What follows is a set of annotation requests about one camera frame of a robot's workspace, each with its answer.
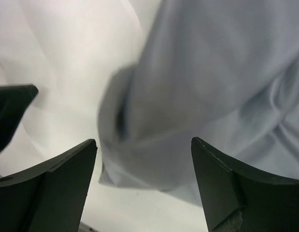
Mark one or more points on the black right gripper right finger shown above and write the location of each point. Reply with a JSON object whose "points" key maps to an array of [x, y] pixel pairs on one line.
{"points": [[237, 197]]}

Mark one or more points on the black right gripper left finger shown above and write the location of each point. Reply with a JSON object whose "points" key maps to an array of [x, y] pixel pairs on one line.
{"points": [[50, 196]]}

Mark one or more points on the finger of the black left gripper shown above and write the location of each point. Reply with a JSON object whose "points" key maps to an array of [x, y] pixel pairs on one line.
{"points": [[14, 101]]}

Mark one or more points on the grey pillowcase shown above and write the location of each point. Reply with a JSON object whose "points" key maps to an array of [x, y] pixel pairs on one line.
{"points": [[226, 71]]}

